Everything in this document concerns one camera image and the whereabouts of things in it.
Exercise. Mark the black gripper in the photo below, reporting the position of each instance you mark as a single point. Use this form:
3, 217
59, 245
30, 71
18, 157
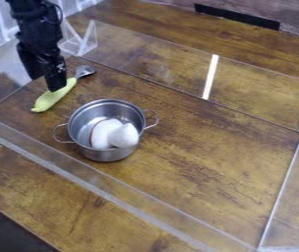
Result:
39, 19

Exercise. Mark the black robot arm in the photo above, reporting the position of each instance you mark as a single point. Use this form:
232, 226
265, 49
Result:
39, 34

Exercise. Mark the small steel pot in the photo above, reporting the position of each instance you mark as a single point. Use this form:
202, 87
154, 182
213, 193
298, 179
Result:
75, 132

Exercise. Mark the white mushroom toy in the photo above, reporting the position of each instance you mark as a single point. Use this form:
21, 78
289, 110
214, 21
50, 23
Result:
113, 134

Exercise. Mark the clear acrylic enclosure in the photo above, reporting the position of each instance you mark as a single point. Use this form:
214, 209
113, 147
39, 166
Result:
214, 173

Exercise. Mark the black bar on wall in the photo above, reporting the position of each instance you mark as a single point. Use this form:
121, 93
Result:
239, 17

